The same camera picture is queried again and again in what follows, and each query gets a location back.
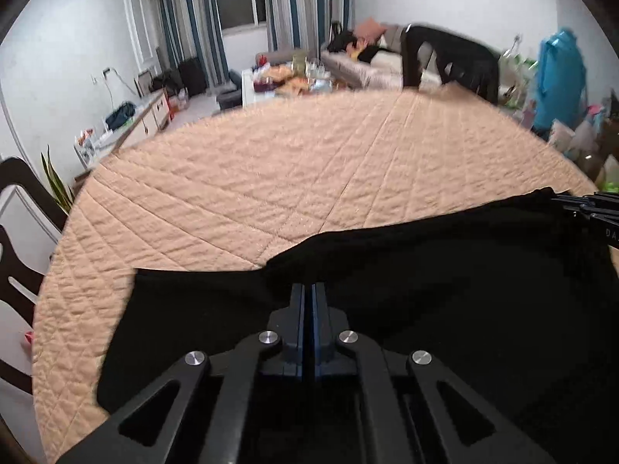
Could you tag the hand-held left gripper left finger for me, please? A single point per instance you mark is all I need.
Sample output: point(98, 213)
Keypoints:
point(301, 302)

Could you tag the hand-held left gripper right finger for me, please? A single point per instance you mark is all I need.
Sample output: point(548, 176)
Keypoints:
point(317, 302)

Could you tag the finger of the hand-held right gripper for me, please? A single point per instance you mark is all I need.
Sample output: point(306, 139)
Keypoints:
point(580, 203)

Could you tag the black pants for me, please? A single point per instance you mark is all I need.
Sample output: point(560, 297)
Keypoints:
point(435, 275)

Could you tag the blue thermos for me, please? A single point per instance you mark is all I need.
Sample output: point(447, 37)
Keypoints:
point(561, 77)

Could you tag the peach quilted blanket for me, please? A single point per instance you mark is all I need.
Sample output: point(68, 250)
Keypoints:
point(290, 169)

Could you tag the black cutout-back chair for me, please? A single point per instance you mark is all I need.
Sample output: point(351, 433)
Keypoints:
point(24, 179)
point(464, 53)

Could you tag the white coffee table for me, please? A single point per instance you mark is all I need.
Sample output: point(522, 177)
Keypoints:
point(249, 89)

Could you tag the grey sofa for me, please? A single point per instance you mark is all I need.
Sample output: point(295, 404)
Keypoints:
point(348, 70)

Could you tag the white low cabinet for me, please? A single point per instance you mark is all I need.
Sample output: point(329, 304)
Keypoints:
point(140, 125)

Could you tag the black suitcase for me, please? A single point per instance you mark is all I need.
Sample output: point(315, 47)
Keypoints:
point(192, 77)

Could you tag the black duffel bag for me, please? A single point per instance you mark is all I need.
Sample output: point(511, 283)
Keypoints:
point(164, 80)

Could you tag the green potted plant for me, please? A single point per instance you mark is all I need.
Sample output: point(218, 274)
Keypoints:
point(58, 188)

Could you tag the pink pillow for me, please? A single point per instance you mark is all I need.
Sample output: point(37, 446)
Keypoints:
point(370, 29)

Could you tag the striped curtain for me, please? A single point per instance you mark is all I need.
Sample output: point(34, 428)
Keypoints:
point(193, 34)
point(300, 5)

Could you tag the leaning picture frame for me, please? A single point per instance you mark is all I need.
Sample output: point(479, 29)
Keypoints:
point(143, 83)

